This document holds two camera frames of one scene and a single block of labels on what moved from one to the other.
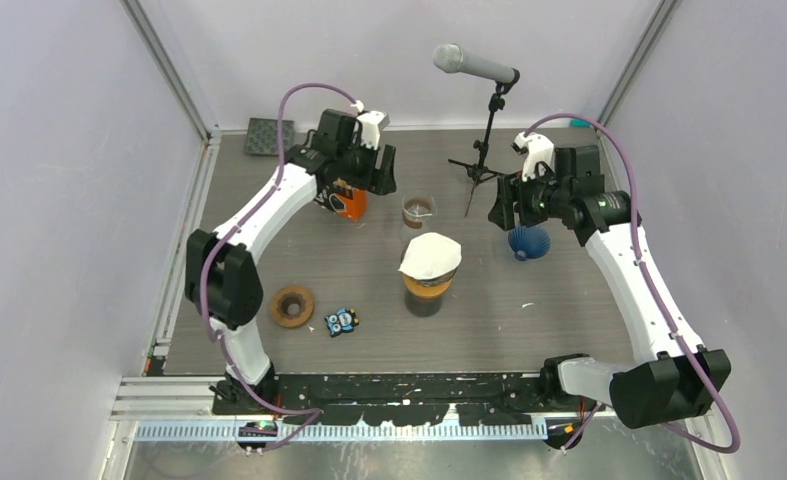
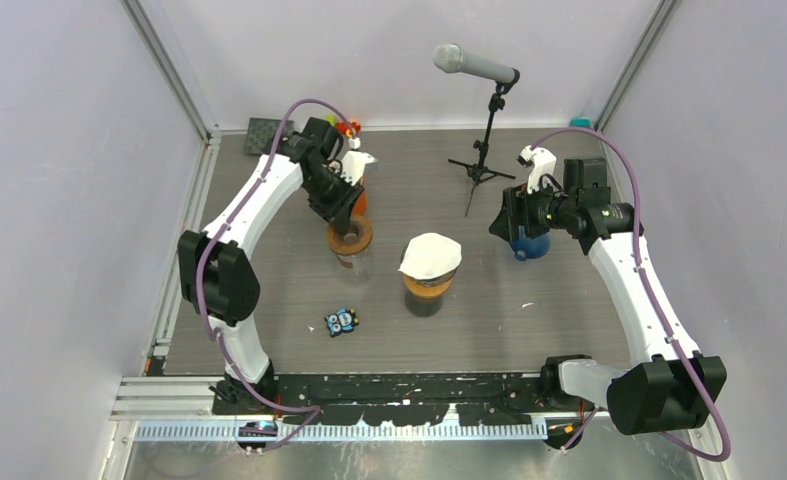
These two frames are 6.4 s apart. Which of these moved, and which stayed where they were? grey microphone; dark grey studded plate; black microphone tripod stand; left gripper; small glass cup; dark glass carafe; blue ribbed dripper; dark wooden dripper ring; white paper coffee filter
Moved: dark wooden dripper ring; left gripper; small glass cup
Stayed: black microphone tripod stand; white paper coffee filter; blue ribbed dripper; dark grey studded plate; dark glass carafe; grey microphone
